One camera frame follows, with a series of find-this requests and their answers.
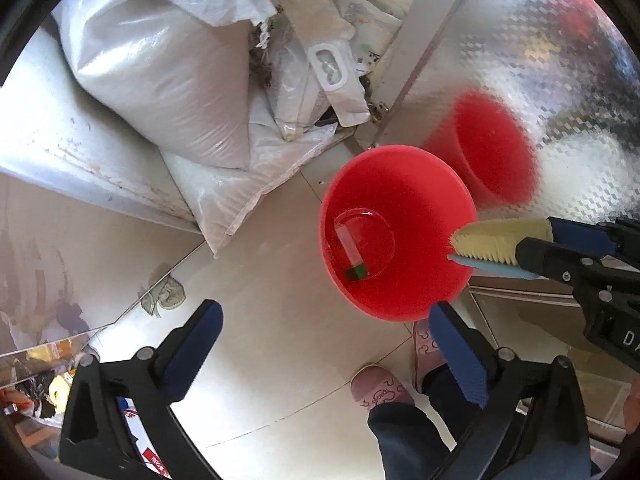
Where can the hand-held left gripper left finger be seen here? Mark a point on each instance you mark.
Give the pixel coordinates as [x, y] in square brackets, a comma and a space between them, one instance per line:
[195, 352]

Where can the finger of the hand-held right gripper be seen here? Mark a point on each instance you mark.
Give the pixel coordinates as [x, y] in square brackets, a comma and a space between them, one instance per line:
[575, 232]
[550, 260]

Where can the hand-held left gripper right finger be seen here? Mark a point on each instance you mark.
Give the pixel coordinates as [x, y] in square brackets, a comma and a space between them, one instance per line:
[460, 355]

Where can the yellow bristle scrub brush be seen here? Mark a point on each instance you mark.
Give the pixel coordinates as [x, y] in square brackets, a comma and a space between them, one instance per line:
[495, 240]

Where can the red plastic bucket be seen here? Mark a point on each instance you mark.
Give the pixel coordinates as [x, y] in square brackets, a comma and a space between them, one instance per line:
[400, 185]

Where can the person's right hand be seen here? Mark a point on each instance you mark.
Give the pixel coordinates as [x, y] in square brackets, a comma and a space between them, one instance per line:
[634, 402]

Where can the pink slipper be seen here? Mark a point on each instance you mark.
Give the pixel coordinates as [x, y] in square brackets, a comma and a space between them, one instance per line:
[427, 355]
[382, 390]

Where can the person's right leg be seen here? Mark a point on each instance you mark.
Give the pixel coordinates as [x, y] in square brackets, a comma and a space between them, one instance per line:
[442, 385]

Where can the person's leg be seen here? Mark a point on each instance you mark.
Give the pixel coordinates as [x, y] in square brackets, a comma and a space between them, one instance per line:
[410, 445]
[442, 385]

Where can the person's left leg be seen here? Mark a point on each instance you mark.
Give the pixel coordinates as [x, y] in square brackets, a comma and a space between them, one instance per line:
[410, 445]

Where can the clear plastic cup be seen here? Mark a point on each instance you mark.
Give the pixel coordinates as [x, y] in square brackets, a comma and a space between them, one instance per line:
[372, 230]

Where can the white green tube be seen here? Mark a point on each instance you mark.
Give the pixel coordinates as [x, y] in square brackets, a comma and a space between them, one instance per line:
[347, 245]

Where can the flat white woven sack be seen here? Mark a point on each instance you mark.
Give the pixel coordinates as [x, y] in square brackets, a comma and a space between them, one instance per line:
[225, 190]

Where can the patterned steel cabinet door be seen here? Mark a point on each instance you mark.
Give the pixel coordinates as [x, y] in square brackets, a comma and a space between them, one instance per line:
[550, 60]

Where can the clear plastic bag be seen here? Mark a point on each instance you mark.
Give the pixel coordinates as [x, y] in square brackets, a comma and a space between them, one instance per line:
[295, 90]

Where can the white printed plastic bag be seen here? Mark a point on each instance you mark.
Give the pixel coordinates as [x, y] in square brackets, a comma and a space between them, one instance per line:
[370, 25]

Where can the large white woven sack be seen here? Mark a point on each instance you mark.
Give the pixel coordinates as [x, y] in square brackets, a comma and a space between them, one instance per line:
[150, 60]

